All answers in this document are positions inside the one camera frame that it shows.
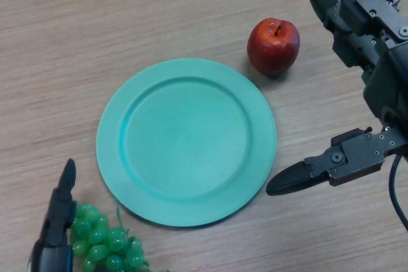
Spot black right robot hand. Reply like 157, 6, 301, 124
265, 0, 408, 197

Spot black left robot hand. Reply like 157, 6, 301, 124
27, 158, 77, 272

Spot green grapes bunch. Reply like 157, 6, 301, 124
69, 201, 170, 272

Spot green round plate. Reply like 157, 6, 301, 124
96, 57, 277, 229

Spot red apple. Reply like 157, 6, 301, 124
247, 17, 301, 78

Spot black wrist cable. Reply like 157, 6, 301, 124
389, 154, 408, 232

